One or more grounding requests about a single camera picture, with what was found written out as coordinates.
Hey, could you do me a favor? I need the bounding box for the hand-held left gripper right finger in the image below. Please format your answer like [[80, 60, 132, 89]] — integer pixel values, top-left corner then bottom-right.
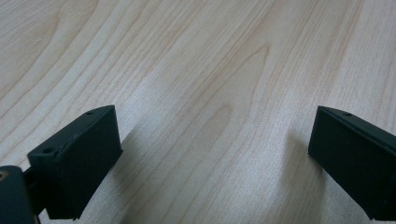
[[307, 105, 396, 222]]

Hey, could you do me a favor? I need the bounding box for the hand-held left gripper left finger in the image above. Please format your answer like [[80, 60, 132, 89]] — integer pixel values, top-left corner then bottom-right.
[[27, 105, 123, 220]]

